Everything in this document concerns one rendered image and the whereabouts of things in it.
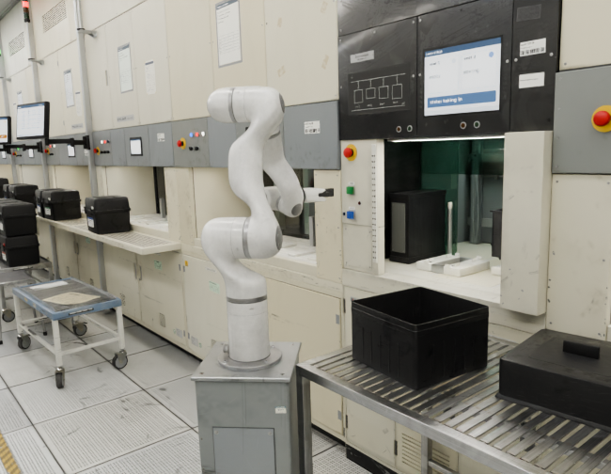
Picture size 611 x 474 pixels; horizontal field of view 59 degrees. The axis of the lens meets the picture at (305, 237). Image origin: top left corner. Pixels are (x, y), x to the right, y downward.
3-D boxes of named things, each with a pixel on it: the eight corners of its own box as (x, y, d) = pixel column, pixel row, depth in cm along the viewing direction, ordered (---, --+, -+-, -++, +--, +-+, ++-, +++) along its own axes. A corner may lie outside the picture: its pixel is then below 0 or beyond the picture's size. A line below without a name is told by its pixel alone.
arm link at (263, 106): (233, 259, 161) (286, 260, 158) (219, 258, 149) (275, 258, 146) (237, 95, 164) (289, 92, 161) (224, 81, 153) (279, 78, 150)
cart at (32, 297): (13, 349, 389) (5, 285, 381) (86, 331, 423) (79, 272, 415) (57, 391, 317) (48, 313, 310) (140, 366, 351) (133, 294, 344)
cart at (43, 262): (-22, 302, 520) (-28, 253, 512) (39, 292, 553) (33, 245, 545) (-3, 324, 448) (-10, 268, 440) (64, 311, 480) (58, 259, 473)
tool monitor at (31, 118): (17, 151, 424) (11, 104, 418) (83, 150, 455) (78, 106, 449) (29, 150, 392) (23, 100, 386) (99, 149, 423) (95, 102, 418)
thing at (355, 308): (419, 338, 173) (420, 286, 170) (490, 366, 150) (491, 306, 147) (350, 356, 159) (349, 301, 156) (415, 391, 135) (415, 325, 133)
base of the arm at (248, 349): (210, 371, 152) (206, 308, 149) (226, 346, 171) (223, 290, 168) (276, 371, 150) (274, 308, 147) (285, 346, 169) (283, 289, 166)
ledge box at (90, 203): (84, 230, 408) (80, 197, 404) (120, 227, 425) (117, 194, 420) (95, 235, 384) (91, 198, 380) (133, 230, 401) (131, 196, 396)
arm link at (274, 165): (298, 135, 173) (308, 213, 191) (270, 122, 183) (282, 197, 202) (275, 146, 169) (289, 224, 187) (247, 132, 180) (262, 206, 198)
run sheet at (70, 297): (39, 300, 345) (38, 298, 344) (71, 291, 365) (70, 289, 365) (71, 306, 330) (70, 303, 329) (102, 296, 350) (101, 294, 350)
